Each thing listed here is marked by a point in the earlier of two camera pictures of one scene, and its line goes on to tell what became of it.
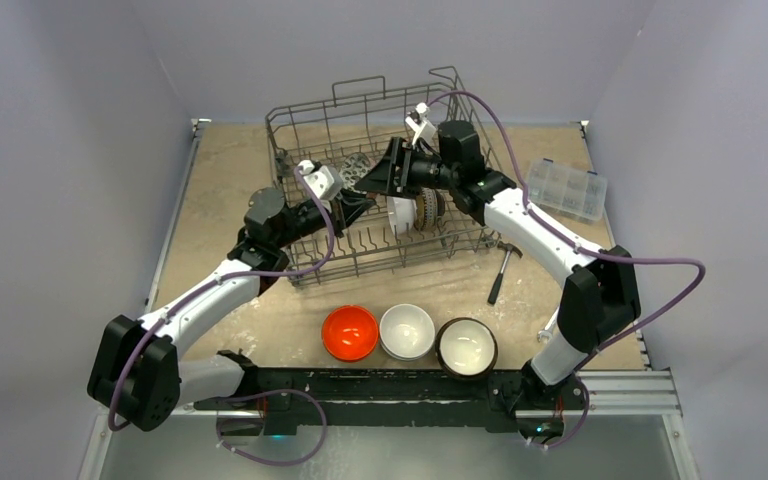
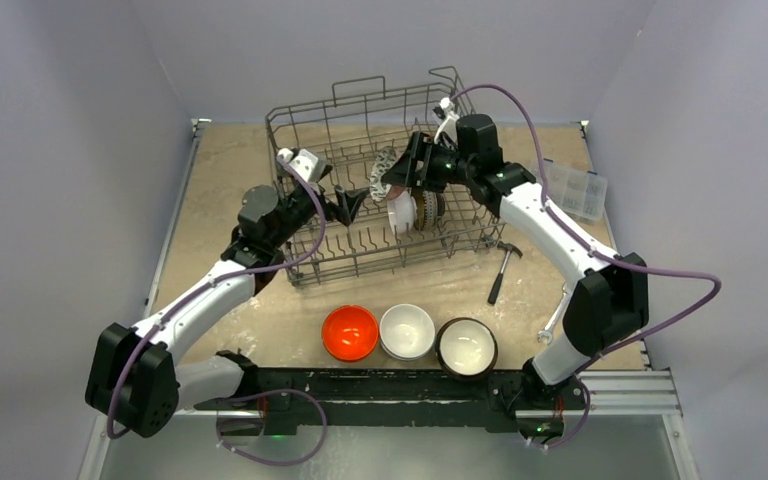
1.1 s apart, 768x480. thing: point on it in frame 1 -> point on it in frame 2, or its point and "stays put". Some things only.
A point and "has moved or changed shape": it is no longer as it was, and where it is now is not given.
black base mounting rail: [361, 396] stays put
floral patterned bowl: [353, 168] has moved or changed shape
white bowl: [401, 214] stays put
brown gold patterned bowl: [429, 208] stays put
